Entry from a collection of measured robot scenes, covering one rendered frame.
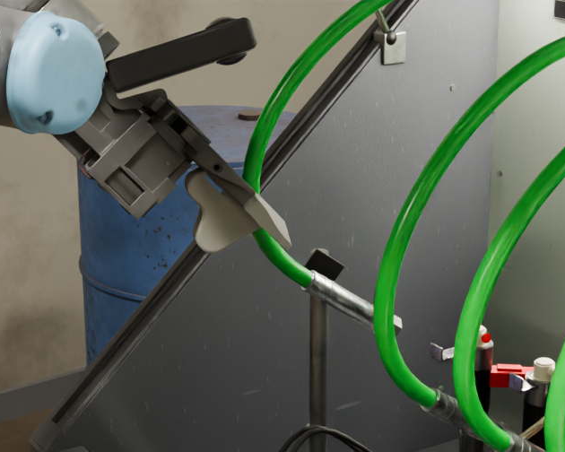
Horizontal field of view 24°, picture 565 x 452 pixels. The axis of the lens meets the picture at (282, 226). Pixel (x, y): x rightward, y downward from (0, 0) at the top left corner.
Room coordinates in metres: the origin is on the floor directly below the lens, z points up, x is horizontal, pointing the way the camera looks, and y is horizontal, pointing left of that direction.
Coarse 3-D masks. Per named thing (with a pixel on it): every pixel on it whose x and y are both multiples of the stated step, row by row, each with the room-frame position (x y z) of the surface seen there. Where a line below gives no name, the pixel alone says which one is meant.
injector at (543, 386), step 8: (528, 376) 0.92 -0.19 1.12; (536, 384) 0.91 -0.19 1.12; (544, 384) 0.91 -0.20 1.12; (528, 392) 0.91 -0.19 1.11; (536, 392) 0.91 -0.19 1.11; (544, 392) 0.91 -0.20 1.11; (528, 400) 0.91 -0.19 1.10; (536, 400) 0.91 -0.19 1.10; (544, 400) 0.91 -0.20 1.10; (528, 408) 0.91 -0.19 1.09; (536, 408) 0.91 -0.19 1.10; (544, 408) 0.91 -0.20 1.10; (528, 416) 0.91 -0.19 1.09; (536, 416) 0.91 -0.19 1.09; (528, 424) 0.91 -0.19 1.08; (536, 432) 0.91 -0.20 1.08; (536, 440) 0.91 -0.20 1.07; (544, 448) 0.91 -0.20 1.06
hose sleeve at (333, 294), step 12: (312, 276) 0.98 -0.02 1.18; (324, 276) 0.99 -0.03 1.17; (312, 288) 0.97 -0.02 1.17; (324, 288) 0.98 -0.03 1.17; (336, 288) 0.98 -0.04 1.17; (324, 300) 0.98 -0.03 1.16; (336, 300) 0.98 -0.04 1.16; (348, 300) 0.98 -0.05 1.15; (360, 300) 0.99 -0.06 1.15; (348, 312) 0.99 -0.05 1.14; (360, 312) 0.99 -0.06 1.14; (372, 312) 0.99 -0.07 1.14; (372, 324) 0.99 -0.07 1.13
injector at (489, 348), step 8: (488, 344) 0.98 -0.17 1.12; (480, 352) 0.97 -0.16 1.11; (488, 352) 0.98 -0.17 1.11; (480, 360) 0.97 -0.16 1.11; (488, 360) 0.98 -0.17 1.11; (480, 368) 0.97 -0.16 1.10; (488, 368) 0.98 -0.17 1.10; (480, 376) 0.97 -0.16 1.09; (488, 376) 0.98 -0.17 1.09; (480, 384) 0.97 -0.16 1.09; (488, 384) 0.98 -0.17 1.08; (480, 392) 0.97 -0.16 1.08; (488, 392) 0.98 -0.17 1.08; (480, 400) 0.97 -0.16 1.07; (488, 400) 0.98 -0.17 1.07; (488, 408) 0.98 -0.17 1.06; (464, 432) 0.98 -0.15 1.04; (464, 440) 0.98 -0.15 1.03; (472, 440) 0.98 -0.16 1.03; (480, 440) 0.98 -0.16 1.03; (464, 448) 0.98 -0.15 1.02; (472, 448) 0.98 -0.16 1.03; (480, 448) 0.98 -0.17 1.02
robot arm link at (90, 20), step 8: (56, 0) 0.96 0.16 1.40; (64, 0) 0.96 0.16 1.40; (72, 0) 0.97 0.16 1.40; (80, 0) 0.98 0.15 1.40; (48, 8) 0.95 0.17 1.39; (56, 8) 0.95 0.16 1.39; (64, 8) 0.96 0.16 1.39; (72, 8) 0.96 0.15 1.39; (80, 8) 0.97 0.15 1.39; (88, 8) 0.98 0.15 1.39; (64, 16) 0.95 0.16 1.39; (72, 16) 0.96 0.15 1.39; (80, 16) 0.96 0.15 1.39; (88, 16) 0.97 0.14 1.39; (96, 16) 0.98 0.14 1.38; (88, 24) 0.96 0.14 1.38; (96, 24) 0.97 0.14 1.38; (96, 32) 0.96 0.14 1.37
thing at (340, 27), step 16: (368, 0) 0.99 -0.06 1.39; (384, 0) 1.00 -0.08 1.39; (352, 16) 0.99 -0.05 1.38; (368, 16) 0.99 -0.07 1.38; (336, 32) 0.98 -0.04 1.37; (320, 48) 0.98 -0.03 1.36; (304, 64) 0.97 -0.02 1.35; (288, 80) 0.97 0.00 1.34; (272, 96) 0.97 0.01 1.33; (288, 96) 0.97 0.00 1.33; (272, 112) 0.96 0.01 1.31; (256, 128) 0.96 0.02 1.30; (272, 128) 0.97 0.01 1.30; (256, 144) 0.96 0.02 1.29; (256, 160) 0.96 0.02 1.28; (256, 176) 0.96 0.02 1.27; (256, 192) 0.96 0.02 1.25; (256, 240) 0.96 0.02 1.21; (272, 240) 0.97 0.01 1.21; (272, 256) 0.97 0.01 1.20; (288, 256) 0.97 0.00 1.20; (288, 272) 0.97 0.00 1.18; (304, 272) 0.97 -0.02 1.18
